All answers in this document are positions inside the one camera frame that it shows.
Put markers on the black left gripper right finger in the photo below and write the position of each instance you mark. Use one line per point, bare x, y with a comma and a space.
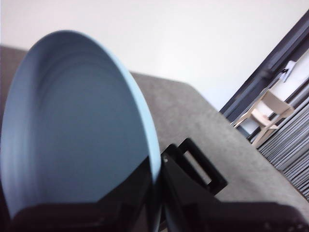
229, 217

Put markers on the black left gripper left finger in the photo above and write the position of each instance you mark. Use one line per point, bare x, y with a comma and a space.
96, 217

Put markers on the pale blue round plate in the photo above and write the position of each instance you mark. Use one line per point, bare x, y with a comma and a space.
72, 108

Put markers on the black plastic plate rack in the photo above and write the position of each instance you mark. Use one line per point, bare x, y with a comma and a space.
217, 181

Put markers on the beige wooden chair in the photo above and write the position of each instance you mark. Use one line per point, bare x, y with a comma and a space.
275, 104

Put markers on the white wall box with plug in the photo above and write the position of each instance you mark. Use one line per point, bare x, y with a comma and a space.
289, 70

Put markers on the dark metal wall frame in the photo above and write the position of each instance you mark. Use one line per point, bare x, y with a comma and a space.
277, 48

